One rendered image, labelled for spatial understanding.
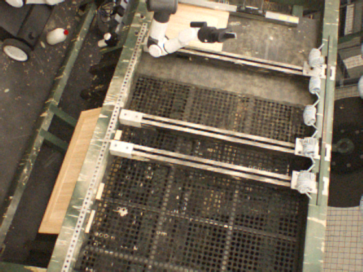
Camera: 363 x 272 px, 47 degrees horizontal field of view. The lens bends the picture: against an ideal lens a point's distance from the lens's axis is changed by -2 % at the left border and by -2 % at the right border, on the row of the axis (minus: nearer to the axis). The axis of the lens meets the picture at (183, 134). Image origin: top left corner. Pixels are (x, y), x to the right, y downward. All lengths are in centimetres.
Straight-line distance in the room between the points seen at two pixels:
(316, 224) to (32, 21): 223
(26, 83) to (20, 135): 38
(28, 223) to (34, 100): 87
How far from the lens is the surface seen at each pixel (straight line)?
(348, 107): 304
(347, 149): 283
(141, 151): 234
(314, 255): 222
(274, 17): 295
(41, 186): 318
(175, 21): 287
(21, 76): 319
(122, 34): 283
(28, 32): 305
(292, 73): 266
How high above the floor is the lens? 263
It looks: 37 degrees down
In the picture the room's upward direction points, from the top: 83 degrees clockwise
